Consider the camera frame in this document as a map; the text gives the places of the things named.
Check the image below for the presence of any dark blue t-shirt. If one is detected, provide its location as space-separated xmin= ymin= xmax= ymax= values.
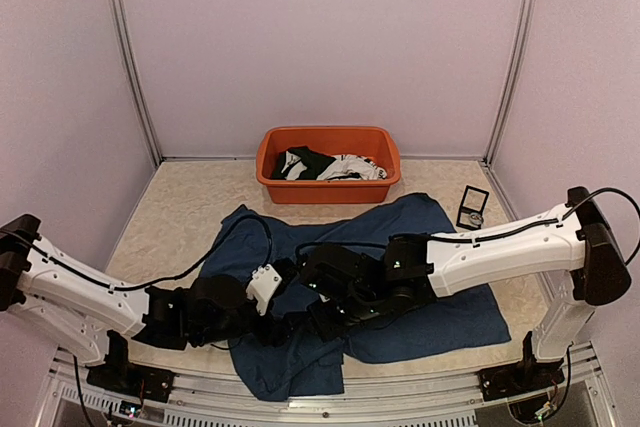
xmin=200 ymin=193 xmax=511 ymax=402

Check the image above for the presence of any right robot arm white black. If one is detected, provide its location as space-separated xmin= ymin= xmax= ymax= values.
xmin=298 ymin=186 xmax=632 ymax=391

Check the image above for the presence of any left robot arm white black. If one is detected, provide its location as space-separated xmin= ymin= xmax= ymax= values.
xmin=1 ymin=214 xmax=293 ymax=392

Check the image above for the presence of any orange plastic tub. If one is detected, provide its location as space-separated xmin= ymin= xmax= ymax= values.
xmin=256 ymin=126 xmax=401 ymax=204

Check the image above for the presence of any black and white garment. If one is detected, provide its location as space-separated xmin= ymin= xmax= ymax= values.
xmin=270 ymin=146 xmax=388 ymax=181

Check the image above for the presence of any black square display box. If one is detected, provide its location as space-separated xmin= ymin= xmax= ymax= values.
xmin=455 ymin=185 xmax=490 ymax=230

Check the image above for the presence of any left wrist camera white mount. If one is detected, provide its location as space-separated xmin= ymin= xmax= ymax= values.
xmin=245 ymin=258 xmax=297 ymax=317

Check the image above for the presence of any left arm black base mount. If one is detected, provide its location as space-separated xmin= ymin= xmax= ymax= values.
xmin=87 ymin=364 xmax=175 ymax=403

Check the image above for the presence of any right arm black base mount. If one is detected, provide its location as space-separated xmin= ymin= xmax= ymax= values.
xmin=477 ymin=363 xmax=565 ymax=402

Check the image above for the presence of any left aluminium corner post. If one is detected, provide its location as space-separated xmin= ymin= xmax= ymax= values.
xmin=109 ymin=0 xmax=164 ymax=168

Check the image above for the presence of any aluminium corner post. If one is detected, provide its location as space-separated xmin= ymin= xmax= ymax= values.
xmin=483 ymin=0 xmax=536 ymax=170
xmin=109 ymin=0 xmax=164 ymax=168

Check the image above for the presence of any right aluminium corner post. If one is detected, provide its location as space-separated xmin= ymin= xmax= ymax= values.
xmin=483 ymin=0 xmax=536 ymax=170

